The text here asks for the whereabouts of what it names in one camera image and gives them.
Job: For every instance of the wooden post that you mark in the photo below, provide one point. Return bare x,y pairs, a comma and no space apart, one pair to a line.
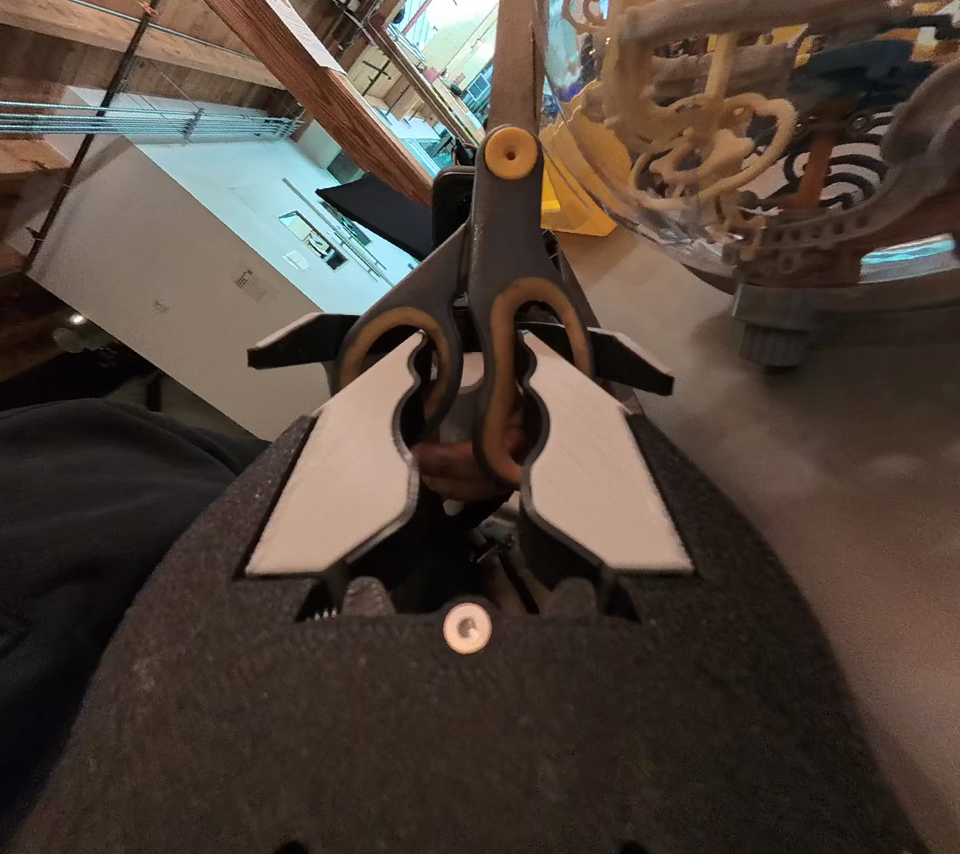
247,29

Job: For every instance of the yellow plastic bin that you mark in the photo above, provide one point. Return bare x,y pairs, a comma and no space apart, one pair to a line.
577,194

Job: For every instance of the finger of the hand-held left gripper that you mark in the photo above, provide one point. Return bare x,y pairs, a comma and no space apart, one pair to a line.
300,344
630,363

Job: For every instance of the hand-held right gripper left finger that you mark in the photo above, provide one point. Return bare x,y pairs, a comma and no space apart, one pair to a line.
337,487

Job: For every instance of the person's black jacket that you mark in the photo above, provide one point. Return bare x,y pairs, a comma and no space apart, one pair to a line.
90,494

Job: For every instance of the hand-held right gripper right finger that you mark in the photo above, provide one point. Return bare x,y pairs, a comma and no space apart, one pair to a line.
600,487

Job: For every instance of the white paper notice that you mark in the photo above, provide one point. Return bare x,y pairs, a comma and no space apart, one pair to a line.
289,14

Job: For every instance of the clear plastic maze ball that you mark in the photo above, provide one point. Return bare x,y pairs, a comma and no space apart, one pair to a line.
712,82

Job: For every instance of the grey yellow scissors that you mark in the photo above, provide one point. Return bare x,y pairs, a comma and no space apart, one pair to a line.
495,247

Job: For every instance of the person's left hand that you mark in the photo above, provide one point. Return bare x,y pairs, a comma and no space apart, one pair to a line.
450,472

